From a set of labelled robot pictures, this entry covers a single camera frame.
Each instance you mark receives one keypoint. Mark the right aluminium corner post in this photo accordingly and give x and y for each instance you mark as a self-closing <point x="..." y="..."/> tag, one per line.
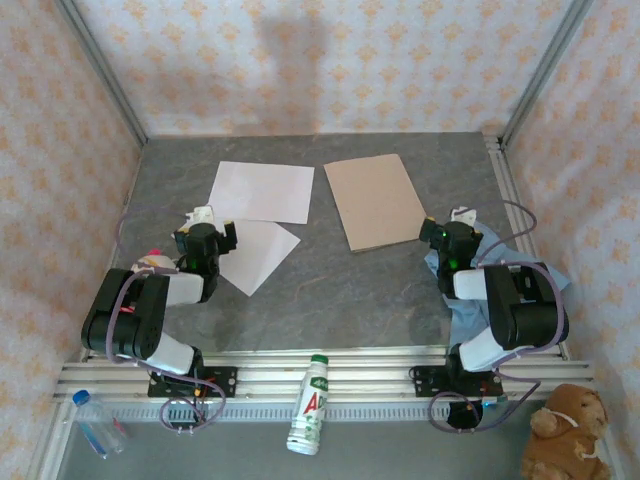
<point x="545" y="65"/>

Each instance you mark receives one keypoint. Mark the aluminium corner post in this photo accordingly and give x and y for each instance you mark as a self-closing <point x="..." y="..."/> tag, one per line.
<point x="100" y="65"/>
<point x="545" y="65"/>

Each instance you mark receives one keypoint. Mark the blue cloth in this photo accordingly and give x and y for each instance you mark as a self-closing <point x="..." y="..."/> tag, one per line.
<point x="500" y="247"/>

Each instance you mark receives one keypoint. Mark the aluminium side rail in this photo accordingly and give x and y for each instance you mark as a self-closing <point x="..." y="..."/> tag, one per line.
<point x="507" y="180"/>

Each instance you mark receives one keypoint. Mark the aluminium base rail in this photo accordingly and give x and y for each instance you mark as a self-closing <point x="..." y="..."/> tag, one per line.
<point x="270" y="380"/>

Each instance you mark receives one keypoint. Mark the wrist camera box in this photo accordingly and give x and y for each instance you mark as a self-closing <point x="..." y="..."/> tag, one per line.
<point x="464" y="215"/>
<point x="200" y="215"/>

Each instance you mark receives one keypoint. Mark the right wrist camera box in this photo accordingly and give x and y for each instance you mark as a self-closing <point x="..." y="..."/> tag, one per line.
<point x="464" y="215"/>

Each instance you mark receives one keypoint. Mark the white green drink bottle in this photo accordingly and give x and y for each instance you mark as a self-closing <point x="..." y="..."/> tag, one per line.
<point x="312" y="405"/>

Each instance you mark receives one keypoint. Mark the white paper sheet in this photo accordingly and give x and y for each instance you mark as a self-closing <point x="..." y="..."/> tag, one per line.
<point x="265" y="190"/>
<point x="265" y="250"/>

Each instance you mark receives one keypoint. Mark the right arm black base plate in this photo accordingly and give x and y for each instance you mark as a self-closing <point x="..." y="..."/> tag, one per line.
<point x="425" y="376"/>

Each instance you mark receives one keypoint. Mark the clear bottle blue cap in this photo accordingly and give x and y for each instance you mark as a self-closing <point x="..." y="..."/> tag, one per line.
<point x="97" y="425"/>

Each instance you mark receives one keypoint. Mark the brown cardboard folder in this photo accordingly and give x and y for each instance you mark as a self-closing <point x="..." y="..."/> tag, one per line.
<point x="375" y="200"/>

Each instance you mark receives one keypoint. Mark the brown teddy bear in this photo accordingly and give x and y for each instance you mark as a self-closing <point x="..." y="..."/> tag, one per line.
<point x="565" y="435"/>

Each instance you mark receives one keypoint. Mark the left aluminium corner post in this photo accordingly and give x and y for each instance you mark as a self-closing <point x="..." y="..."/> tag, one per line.
<point x="100" y="65"/>

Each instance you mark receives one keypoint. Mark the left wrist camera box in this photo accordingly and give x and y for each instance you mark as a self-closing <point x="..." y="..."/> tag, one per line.
<point x="200" y="215"/>

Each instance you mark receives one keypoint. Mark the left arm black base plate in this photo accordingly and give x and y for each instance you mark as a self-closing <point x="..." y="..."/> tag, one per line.
<point x="225" y="376"/>

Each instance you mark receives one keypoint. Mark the pink white plush toy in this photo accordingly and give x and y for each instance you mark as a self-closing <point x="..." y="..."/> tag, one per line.
<point x="155" y="261"/>

